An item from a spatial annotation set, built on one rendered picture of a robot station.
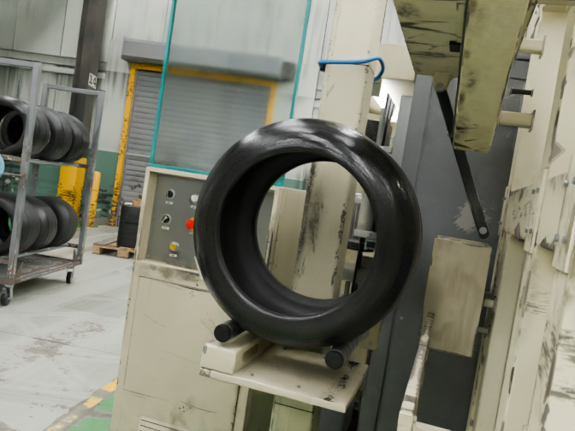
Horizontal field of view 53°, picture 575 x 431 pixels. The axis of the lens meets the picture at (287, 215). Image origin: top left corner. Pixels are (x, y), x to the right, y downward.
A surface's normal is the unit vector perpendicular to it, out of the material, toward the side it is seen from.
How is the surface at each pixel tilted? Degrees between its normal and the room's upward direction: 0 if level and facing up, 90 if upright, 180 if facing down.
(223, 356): 90
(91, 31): 90
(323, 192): 90
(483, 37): 162
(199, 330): 90
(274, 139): 80
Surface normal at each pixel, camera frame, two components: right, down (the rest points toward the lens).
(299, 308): -0.23, -0.17
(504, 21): -0.23, 0.94
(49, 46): -0.14, 0.03
